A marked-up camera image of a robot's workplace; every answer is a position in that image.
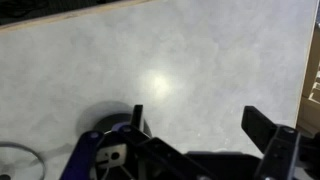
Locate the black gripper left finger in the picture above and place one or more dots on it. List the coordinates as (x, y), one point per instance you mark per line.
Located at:
(160, 150)

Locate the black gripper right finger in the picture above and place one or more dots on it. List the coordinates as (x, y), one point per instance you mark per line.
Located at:
(278, 146)

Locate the glass lid with black knob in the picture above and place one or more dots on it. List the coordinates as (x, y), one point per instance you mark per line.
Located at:
(20, 160)

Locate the light wooden slatted chair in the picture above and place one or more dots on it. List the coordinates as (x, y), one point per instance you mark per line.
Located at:
(311, 66)

